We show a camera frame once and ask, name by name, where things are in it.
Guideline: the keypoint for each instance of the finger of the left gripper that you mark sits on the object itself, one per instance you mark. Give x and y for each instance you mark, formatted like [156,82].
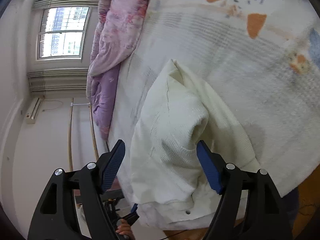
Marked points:
[133,216]

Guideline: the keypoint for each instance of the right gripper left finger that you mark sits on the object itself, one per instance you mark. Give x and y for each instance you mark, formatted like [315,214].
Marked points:
[55,216]

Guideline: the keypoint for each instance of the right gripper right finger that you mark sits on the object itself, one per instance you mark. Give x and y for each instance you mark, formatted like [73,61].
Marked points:
[250,206]

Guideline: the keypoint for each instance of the cream white knit sweater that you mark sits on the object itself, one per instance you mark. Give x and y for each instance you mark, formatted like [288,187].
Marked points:
[181,109]

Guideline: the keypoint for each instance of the person's left hand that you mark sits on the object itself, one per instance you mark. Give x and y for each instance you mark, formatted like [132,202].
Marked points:
[124,228]

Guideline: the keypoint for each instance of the lower wooden ballet bar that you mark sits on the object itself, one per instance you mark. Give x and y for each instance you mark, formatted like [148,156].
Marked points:
[96,153]

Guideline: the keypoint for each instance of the wooden ballet bar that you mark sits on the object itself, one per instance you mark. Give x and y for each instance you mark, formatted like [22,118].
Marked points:
[96,153]
[70,156]

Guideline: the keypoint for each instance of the upper wooden ballet bar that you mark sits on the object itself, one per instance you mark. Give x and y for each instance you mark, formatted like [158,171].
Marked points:
[70,156]

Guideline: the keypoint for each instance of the grey striped left curtain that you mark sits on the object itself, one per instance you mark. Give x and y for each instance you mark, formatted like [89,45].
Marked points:
[57,80]

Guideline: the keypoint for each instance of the white patterned bed sheet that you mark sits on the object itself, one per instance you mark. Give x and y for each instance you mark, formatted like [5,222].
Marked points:
[262,59]

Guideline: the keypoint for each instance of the purple floral comforter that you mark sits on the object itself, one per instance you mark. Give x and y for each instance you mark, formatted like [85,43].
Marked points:
[115,38]

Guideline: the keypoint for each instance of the white wall air conditioner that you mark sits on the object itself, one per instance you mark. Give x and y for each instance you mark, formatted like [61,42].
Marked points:
[33,110]

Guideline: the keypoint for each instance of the window with white frame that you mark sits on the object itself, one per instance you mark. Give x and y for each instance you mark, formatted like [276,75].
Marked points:
[62,33]

